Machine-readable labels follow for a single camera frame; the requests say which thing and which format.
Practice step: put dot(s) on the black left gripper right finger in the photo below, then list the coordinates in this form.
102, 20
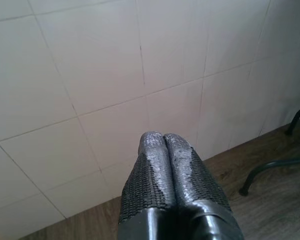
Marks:
197, 185

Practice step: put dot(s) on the dark curved metal leg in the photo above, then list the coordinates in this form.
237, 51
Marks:
296, 117
265, 164

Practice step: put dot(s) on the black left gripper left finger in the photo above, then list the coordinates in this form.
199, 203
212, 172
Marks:
145, 180

